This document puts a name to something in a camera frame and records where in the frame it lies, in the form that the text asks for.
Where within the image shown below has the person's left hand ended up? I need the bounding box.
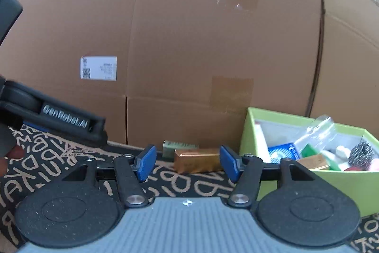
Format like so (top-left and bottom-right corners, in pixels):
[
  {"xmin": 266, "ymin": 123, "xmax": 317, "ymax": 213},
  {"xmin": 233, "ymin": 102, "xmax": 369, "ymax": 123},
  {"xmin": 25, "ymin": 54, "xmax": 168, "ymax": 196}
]
[{"xmin": 0, "ymin": 145, "xmax": 24, "ymax": 177}]

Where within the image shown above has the olive green small box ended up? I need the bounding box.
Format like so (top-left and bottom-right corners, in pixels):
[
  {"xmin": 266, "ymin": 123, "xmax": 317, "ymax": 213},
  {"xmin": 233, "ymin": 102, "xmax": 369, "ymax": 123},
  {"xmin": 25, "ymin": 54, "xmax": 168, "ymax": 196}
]
[{"xmin": 162, "ymin": 140, "xmax": 200, "ymax": 159}]

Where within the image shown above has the copper coloured bar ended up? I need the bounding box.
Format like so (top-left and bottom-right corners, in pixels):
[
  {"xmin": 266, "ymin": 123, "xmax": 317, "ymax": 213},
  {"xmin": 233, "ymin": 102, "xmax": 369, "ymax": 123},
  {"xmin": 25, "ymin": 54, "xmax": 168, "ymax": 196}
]
[{"xmin": 173, "ymin": 148, "xmax": 222, "ymax": 174}]

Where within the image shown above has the blue card box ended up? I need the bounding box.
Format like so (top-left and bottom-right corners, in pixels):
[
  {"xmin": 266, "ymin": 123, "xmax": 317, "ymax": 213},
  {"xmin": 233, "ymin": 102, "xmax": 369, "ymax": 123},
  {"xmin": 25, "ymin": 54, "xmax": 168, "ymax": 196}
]
[{"xmin": 268, "ymin": 143, "xmax": 300, "ymax": 164}]

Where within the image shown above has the black patterned mat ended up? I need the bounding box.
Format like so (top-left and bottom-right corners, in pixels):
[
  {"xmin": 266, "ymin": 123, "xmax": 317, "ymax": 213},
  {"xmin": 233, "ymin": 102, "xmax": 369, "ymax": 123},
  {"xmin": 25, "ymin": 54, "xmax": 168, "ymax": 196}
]
[{"xmin": 0, "ymin": 122, "xmax": 379, "ymax": 253}]

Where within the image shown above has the white shipping label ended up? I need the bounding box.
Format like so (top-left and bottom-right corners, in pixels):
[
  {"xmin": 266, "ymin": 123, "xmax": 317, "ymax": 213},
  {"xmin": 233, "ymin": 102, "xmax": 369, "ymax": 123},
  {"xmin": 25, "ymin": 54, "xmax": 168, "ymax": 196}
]
[{"xmin": 80, "ymin": 56, "xmax": 117, "ymax": 82}]

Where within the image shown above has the clear plastic bag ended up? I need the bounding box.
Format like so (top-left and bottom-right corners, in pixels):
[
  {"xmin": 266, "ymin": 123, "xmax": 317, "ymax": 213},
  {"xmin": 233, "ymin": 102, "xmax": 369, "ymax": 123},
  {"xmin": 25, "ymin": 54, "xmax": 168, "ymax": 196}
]
[{"xmin": 293, "ymin": 115, "xmax": 337, "ymax": 153}]

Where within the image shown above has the large brown cardboard box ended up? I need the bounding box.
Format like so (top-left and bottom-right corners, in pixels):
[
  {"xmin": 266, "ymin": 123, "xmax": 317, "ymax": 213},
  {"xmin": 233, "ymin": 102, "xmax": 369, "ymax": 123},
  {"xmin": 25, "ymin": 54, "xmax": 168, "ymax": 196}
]
[{"xmin": 1, "ymin": 0, "xmax": 378, "ymax": 148}]

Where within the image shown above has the steel wire brush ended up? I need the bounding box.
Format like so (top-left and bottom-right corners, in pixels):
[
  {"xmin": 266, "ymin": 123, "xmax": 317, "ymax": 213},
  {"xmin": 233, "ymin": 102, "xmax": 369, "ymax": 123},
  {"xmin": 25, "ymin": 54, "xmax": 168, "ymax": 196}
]
[{"xmin": 348, "ymin": 138, "xmax": 376, "ymax": 171}]

